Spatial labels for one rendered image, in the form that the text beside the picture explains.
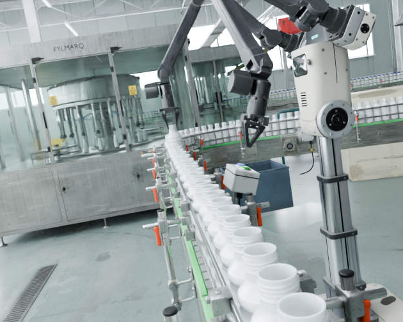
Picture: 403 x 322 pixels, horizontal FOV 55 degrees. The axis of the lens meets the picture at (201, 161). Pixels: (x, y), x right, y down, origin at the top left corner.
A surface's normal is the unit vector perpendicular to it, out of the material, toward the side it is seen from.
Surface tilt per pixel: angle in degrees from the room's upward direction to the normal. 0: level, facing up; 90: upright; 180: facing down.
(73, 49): 90
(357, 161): 90
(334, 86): 101
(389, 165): 89
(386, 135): 90
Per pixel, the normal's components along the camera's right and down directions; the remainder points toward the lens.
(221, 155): 0.26, 0.08
